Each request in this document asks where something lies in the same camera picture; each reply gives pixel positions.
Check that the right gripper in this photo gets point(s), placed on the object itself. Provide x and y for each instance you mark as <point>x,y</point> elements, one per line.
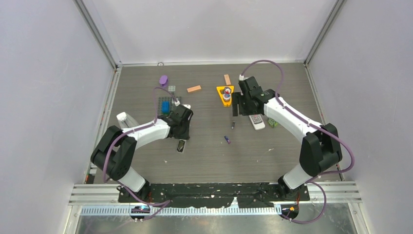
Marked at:
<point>237,98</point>

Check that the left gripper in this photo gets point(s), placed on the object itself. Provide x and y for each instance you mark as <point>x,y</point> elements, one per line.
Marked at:
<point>184,136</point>

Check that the large white remote control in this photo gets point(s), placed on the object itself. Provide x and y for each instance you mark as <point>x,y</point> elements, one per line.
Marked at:
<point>257,122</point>

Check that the slim white remote control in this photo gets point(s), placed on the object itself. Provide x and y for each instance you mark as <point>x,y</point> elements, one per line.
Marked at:
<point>181,146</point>

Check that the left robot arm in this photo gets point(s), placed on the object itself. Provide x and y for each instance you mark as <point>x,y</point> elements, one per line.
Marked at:
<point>114,152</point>

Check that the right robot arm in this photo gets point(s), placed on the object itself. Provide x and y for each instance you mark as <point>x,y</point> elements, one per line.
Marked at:
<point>320,149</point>

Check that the grey lego baseplate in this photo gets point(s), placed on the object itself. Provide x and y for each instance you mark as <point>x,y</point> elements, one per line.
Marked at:
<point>167,97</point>

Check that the blue lego brick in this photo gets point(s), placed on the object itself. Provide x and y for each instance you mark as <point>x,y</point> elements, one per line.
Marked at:
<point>165,107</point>

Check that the orange toy board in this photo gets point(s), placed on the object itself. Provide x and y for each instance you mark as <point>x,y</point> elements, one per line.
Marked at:
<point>225,94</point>

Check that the green owl toy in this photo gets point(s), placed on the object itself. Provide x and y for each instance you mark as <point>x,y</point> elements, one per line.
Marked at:
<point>272,123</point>

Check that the thin wooden stick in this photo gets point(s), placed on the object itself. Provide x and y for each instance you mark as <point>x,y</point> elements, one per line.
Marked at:
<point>227,79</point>

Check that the wooden block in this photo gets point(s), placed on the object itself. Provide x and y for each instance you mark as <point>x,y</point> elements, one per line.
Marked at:
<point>194,89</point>

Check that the purple cap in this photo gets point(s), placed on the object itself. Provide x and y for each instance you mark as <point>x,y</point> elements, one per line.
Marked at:
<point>163,80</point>

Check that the purple battery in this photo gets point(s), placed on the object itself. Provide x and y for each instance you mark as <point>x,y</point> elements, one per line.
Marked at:
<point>227,139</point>

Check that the white metronome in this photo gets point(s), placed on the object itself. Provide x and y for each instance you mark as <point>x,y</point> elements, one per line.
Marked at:
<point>126,121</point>

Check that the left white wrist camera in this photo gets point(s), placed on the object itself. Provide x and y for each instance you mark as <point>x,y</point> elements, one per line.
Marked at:
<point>178,103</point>

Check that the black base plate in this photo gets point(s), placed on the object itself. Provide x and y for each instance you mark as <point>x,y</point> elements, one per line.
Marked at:
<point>214,195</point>

